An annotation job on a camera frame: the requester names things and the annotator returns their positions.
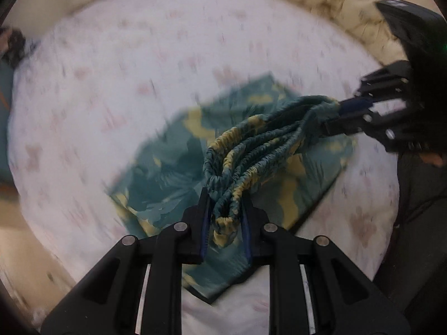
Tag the teal yellow floral pants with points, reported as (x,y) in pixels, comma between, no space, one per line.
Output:
(260,139)

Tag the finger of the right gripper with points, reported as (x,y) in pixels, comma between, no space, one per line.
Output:
(385,84)
(366,127)

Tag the white floral bed sheet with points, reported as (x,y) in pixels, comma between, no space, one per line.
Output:
(107,79)

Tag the dark clothes pile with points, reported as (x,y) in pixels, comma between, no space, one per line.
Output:
(14,46)

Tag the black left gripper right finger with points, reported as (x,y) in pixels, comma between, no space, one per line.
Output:
(314,287)

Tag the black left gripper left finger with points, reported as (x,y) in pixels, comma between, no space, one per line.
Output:
(136,286)

